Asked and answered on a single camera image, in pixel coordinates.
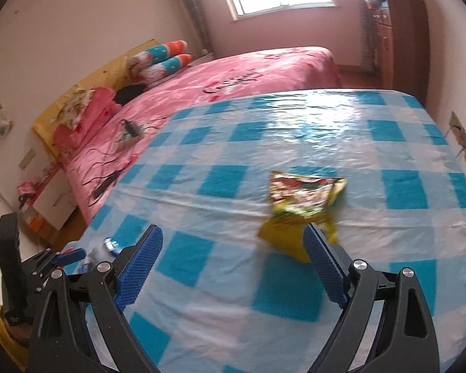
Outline patterned curtain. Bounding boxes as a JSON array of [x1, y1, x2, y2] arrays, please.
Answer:
[[171, 0, 215, 58], [357, 6, 376, 73]]

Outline floral pillow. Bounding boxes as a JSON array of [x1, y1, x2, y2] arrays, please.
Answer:
[[56, 87, 96, 131]]

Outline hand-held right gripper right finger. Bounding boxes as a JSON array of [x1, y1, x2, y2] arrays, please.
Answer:
[[303, 222, 440, 373]]

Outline power strip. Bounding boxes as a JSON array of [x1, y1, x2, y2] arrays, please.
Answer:
[[116, 120, 145, 149]]

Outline pink bed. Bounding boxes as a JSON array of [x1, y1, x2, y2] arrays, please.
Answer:
[[60, 46, 344, 222]]

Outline white nightstand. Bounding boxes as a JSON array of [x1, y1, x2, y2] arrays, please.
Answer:
[[35, 165, 81, 233]]

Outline black phone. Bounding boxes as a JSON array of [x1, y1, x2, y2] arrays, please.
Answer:
[[91, 171, 120, 200]]

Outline small blue cap bottle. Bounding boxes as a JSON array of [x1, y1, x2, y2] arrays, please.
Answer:
[[80, 236, 122, 274]]

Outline brown wooden cabinet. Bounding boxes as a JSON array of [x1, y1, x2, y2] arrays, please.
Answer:
[[367, 0, 430, 104]]

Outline yellow snack packet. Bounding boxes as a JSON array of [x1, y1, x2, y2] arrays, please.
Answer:
[[256, 169, 348, 264]]

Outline stack of shoe boxes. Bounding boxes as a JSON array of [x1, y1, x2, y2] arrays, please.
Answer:
[[17, 198, 54, 238]]

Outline pink fleece blanket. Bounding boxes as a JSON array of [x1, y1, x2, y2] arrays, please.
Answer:
[[53, 87, 120, 151]]

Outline colourful rabbit print pillow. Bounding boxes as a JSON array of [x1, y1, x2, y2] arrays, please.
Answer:
[[140, 53, 195, 85], [130, 39, 192, 67]]

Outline black cable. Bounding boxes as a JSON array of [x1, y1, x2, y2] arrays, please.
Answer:
[[72, 118, 164, 200]]

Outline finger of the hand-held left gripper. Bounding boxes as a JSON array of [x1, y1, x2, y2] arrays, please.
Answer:
[[35, 246, 87, 280]]

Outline black clothing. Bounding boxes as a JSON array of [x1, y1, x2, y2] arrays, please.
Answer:
[[114, 85, 149, 106]]

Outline yellow headboard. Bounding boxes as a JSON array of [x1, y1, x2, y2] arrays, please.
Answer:
[[33, 39, 158, 164]]

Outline wall bottle decoration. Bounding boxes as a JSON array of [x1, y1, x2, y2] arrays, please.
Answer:
[[0, 103, 15, 137]]

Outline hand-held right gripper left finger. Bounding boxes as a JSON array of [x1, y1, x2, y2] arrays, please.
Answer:
[[29, 224, 164, 373]]

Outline blue checked tablecloth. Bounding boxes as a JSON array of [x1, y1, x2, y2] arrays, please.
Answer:
[[50, 89, 466, 373]]

